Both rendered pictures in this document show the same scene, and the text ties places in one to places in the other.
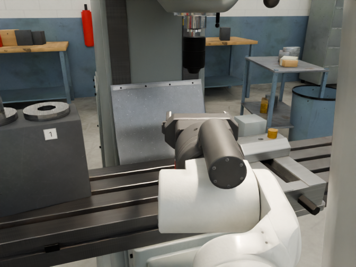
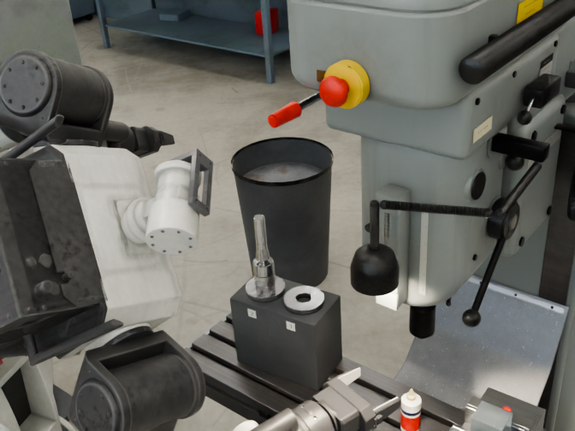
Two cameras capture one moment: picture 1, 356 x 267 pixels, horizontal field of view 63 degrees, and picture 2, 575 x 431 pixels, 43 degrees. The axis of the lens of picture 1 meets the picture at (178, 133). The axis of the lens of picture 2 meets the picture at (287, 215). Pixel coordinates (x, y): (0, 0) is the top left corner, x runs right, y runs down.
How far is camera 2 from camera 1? 1.12 m
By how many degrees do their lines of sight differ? 50
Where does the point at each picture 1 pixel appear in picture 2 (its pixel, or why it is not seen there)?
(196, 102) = (546, 338)
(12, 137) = (265, 315)
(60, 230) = (270, 406)
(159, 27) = not seen: hidden behind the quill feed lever
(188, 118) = (335, 389)
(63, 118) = (305, 317)
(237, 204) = not seen: outside the picture
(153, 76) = (496, 274)
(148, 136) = (454, 350)
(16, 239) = (244, 392)
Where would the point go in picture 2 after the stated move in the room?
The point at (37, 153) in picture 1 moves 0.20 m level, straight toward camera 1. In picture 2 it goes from (280, 335) to (236, 396)
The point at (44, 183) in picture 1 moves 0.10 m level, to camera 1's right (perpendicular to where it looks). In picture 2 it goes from (282, 359) to (309, 383)
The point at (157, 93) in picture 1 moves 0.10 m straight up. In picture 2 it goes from (493, 299) to (496, 263)
